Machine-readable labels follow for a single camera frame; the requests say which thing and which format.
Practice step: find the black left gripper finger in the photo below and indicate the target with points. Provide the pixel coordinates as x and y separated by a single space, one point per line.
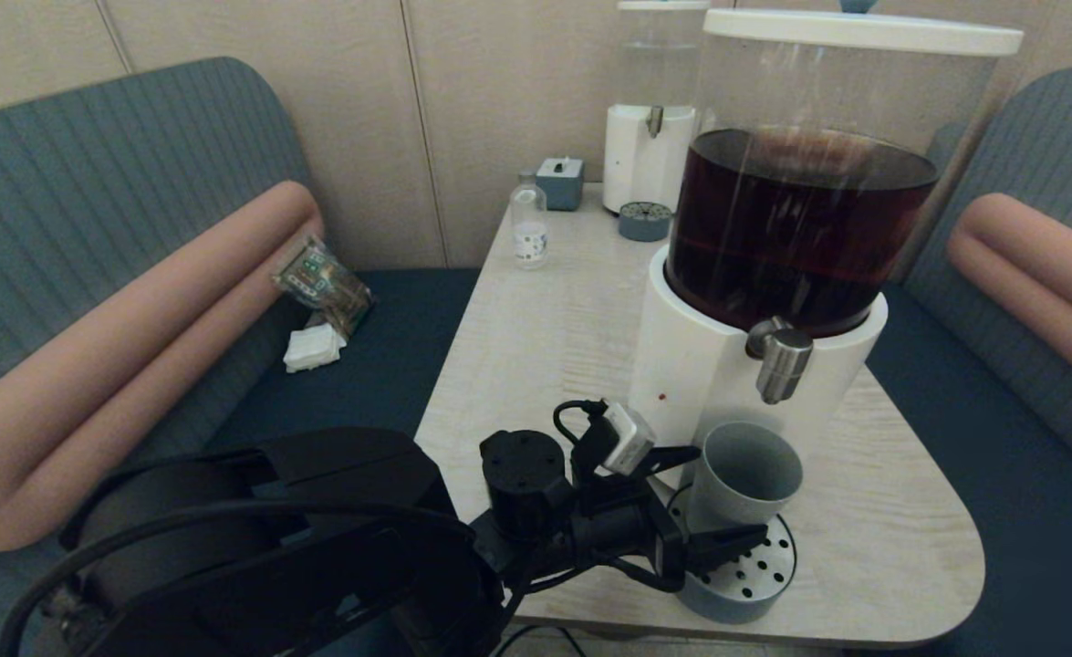
723 546
672 459

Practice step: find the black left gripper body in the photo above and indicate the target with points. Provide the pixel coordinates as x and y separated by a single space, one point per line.
622 534

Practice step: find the grey-blue plastic cup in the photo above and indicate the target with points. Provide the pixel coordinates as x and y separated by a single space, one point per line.
745 474

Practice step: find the large steel dispenser tap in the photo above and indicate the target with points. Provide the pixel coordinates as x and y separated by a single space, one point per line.
783 365

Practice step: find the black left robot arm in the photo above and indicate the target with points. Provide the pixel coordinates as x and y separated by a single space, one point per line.
271 566

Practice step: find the large round perforated drip tray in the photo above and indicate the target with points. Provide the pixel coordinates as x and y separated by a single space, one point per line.
759 584

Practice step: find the large tea beverage dispenser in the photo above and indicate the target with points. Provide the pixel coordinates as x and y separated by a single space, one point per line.
681 365

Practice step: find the small round perforated drip tray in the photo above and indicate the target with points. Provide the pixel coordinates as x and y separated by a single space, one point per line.
644 224

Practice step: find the small clear plastic bottle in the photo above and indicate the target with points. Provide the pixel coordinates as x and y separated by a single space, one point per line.
529 235

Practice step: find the grey-blue square box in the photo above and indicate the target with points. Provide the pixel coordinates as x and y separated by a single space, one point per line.
558 187

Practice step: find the small water beverage dispenser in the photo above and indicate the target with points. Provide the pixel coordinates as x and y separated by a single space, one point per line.
640 162

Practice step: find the dark blue sofa seat cushion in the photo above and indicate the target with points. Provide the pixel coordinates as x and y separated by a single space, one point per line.
1028 547
362 365

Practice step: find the small steel dispenser tap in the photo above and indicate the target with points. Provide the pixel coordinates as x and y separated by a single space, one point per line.
655 122

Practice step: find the white napkin stack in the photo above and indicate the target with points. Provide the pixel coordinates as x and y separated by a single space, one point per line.
314 349

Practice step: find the clear snack packet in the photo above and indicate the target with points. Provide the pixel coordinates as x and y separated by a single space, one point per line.
326 283

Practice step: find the pink cylindrical sofa bolster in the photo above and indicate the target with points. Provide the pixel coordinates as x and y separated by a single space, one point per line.
1028 265
88 383

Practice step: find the small white dispenser lid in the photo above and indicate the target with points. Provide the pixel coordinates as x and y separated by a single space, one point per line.
663 5

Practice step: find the large white dispenser lid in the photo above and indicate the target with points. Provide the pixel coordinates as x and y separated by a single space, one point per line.
855 30

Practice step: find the ribbed grey-blue sofa backrest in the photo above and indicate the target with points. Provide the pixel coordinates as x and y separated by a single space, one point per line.
88 182
1046 155

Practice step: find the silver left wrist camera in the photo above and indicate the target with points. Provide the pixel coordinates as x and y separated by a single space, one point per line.
629 440

